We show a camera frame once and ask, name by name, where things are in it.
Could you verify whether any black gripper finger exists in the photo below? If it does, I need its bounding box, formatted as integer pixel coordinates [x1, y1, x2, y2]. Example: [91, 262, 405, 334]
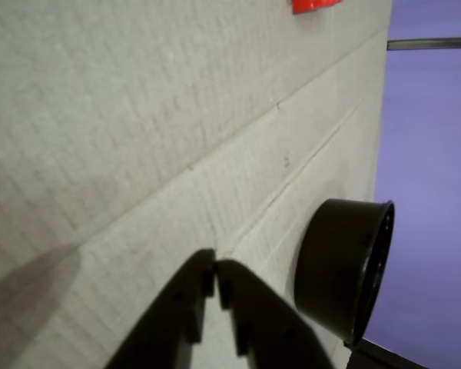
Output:
[103, 248, 217, 369]
[216, 259, 336, 369]

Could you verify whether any red lego block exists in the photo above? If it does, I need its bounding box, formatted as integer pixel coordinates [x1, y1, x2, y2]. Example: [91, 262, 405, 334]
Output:
[291, 0, 341, 15]

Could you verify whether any black round plastic bin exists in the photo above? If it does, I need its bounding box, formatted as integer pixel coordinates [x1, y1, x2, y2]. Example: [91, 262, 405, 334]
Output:
[293, 198, 396, 346]

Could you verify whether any grey metal rod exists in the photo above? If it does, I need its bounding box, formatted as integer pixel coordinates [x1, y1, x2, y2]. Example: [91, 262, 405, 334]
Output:
[386, 36, 461, 52]

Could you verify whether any beige cardboard sheet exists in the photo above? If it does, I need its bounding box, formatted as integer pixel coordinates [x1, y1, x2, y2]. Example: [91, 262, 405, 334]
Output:
[0, 0, 393, 369]

